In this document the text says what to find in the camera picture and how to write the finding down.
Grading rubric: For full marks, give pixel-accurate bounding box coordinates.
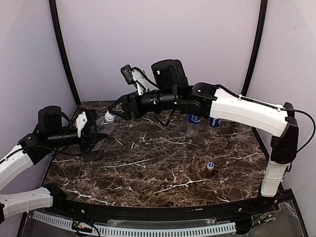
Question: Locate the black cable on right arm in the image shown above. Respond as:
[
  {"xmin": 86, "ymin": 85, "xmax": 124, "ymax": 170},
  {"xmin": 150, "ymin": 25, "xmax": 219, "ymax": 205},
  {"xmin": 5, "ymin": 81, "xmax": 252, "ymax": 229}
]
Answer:
[{"xmin": 217, "ymin": 85, "xmax": 316, "ymax": 154}]

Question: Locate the black left corner post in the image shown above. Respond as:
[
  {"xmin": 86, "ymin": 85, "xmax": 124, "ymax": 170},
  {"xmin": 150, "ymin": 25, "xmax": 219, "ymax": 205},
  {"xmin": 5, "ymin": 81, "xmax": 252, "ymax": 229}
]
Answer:
[{"xmin": 48, "ymin": 0, "xmax": 81, "ymax": 107}]

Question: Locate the blue white bottle cap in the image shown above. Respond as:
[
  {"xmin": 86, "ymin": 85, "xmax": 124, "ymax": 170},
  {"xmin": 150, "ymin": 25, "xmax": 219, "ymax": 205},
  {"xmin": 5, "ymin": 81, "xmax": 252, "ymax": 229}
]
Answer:
[
  {"xmin": 105, "ymin": 111, "xmax": 116, "ymax": 122},
  {"xmin": 207, "ymin": 162, "xmax": 215, "ymax": 170}
]

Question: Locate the black corner post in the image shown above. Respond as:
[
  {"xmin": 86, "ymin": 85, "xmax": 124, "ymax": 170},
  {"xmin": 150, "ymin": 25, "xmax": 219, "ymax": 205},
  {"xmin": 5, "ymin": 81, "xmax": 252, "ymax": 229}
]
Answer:
[
  {"xmin": 241, "ymin": 0, "xmax": 268, "ymax": 96},
  {"xmin": 48, "ymin": 0, "xmax": 81, "ymax": 107}
]

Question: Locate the right wrist camera with heatsink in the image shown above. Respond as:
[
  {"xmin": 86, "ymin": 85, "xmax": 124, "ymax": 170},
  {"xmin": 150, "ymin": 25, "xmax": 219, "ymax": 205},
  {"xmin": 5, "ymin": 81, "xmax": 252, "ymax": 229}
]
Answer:
[{"xmin": 120, "ymin": 65, "xmax": 150, "ymax": 95}]

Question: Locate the clear bottle blue pepsi label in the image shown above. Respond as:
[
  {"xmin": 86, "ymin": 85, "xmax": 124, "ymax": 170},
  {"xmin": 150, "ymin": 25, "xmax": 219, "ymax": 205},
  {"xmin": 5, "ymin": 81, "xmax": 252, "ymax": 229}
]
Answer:
[{"xmin": 187, "ymin": 115, "xmax": 201, "ymax": 137}]

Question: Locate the black right corner post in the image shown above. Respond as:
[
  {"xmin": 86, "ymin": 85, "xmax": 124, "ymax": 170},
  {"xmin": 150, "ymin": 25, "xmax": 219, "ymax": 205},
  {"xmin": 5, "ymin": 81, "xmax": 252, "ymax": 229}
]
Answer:
[{"xmin": 241, "ymin": 0, "xmax": 268, "ymax": 96}]

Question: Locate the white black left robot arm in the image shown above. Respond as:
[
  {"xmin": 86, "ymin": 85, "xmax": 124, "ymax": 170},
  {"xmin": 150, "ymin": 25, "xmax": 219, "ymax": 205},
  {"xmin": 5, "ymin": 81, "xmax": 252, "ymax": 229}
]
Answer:
[{"xmin": 0, "ymin": 106, "xmax": 108, "ymax": 222}]

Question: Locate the black front table rail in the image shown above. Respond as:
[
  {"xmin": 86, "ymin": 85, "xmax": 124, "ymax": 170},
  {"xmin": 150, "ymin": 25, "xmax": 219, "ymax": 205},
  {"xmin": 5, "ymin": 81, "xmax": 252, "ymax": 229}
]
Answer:
[{"xmin": 44, "ymin": 189, "xmax": 294, "ymax": 223}]

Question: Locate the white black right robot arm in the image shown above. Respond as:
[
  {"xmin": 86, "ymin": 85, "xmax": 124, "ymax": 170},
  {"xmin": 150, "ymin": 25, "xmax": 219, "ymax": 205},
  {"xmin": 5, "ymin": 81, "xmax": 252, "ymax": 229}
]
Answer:
[{"xmin": 109, "ymin": 59, "xmax": 299, "ymax": 198}]

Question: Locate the white slotted cable duct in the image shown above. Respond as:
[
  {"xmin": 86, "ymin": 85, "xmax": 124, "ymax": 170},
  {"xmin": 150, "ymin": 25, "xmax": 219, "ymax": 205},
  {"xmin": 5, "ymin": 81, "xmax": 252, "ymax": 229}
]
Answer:
[{"xmin": 33, "ymin": 211, "xmax": 237, "ymax": 237}]

